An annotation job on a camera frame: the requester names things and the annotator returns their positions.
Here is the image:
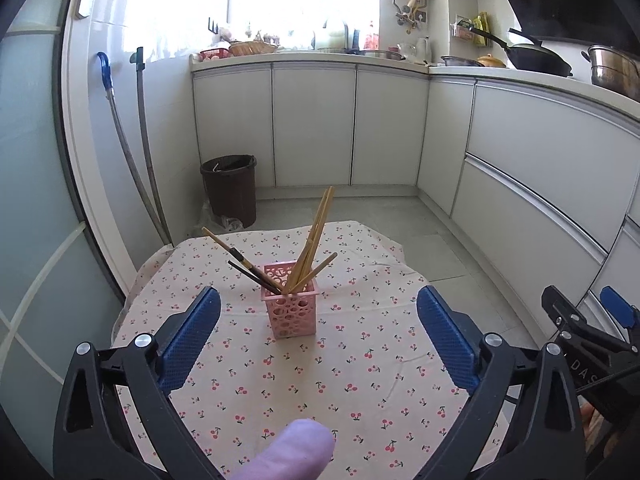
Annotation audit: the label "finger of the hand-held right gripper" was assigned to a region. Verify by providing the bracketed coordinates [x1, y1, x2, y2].
[541, 285, 640, 398]
[599, 286, 640, 335]

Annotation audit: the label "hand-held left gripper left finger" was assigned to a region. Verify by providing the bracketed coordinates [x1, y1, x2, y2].
[52, 286, 223, 480]

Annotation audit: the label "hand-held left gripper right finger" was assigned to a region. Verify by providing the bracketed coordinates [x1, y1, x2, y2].
[415, 285, 587, 480]

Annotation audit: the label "thin black chopstick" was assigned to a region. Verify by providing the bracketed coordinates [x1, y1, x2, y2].
[228, 260, 281, 295]

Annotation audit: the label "black chopstick with gold band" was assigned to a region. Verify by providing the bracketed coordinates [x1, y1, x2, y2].
[230, 246, 282, 292]

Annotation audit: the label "pink perforated utensil basket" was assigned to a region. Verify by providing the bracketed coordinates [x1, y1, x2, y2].
[263, 261, 321, 339]

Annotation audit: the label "person's left forearm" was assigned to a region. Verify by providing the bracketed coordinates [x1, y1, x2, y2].
[234, 419, 337, 480]

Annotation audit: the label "person's right hand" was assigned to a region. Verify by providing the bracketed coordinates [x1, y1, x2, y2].
[580, 399, 623, 467]

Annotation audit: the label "clear plastic bag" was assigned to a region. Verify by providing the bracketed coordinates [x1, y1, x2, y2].
[192, 199, 247, 234]

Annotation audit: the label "cherry print tablecloth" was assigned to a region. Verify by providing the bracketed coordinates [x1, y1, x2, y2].
[110, 220, 516, 480]

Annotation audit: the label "brown trash bin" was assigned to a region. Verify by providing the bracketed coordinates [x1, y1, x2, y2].
[200, 154, 259, 230]

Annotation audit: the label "dark mop pole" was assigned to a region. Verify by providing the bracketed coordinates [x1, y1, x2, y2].
[130, 46, 176, 247]

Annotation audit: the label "frosted glass door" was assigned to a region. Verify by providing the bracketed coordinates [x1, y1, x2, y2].
[0, 0, 133, 480]

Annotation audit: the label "white kitchen cabinets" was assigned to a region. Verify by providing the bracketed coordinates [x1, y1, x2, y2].
[191, 57, 640, 361]

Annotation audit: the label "steel pot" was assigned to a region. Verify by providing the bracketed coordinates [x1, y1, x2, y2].
[581, 44, 640, 102]

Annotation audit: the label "black wok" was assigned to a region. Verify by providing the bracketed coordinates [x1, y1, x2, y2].
[507, 27, 574, 79]

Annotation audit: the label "wicker basket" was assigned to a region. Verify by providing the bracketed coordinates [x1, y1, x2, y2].
[229, 40, 279, 57]

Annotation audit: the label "black frying pan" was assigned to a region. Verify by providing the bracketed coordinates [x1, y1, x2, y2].
[469, 26, 538, 61]

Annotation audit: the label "black range hood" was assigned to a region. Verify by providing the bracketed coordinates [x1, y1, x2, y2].
[484, 0, 640, 45]

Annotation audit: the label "white jug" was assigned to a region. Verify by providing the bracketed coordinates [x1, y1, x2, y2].
[313, 20, 350, 52]

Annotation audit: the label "window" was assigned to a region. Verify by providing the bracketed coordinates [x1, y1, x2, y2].
[125, 0, 385, 58]

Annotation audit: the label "metal pole with blue handle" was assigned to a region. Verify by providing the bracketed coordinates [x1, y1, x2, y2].
[96, 51, 172, 247]

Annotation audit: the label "wall rack with yellow cloth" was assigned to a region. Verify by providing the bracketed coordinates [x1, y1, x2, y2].
[451, 11, 494, 42]

